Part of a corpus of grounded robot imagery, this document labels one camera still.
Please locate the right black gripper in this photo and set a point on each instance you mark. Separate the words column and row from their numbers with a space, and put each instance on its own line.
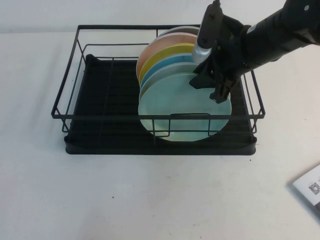
column 231, row 47

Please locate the mint green plate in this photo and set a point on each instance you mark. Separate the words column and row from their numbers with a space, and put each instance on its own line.
column 175, row 105

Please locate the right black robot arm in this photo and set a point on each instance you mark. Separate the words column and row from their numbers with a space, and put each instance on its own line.
column 275, row 32

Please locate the light grey plate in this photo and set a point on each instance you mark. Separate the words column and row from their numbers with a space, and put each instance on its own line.
column 175, row 71

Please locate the blue plate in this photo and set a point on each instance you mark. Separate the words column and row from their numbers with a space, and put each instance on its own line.
column 175, row 62

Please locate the yellow plate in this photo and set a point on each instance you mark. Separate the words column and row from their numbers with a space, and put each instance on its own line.
column 170, row 53

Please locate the pink plate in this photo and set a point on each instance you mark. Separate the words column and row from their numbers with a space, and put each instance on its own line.
column 170, row 43

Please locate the dark grey plate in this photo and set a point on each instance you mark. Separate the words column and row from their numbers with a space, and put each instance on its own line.
column 187, row 30

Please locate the black dish drying rack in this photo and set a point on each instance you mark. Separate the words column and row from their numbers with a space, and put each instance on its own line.
column 160, row 150

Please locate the white printed booklet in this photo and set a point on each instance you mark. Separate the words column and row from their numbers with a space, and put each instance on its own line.
column 310, row 190

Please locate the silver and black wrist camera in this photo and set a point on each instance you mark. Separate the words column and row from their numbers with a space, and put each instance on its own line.
column 200, row 53

